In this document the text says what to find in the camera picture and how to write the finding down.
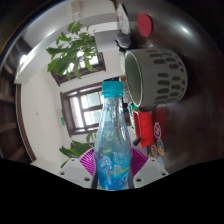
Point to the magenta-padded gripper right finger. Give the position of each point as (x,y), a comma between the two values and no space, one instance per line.
(148,172)

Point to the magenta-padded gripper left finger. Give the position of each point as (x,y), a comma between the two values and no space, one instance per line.
(77,172)

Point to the clear blue-capped drink bottle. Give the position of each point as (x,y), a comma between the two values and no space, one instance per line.
(112,146)

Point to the small green leafy plant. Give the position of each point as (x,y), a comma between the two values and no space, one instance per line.
(75,148)

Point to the red box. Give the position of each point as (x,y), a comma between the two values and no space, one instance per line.
(144,128)

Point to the dark wooden shelf unit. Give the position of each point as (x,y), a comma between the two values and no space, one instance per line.
(10,120)

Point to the grey patterned ceramic mug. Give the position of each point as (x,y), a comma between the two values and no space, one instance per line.
(160,75)

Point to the tall green leafy plant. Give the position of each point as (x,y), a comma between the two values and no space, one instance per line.
(71,53)

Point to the dark grey round object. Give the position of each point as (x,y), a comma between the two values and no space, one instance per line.
(123,40)

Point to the flat round red coaster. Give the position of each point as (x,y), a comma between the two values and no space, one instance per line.
(144,24)

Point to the white printed card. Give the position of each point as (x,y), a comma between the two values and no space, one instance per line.
(122,18)

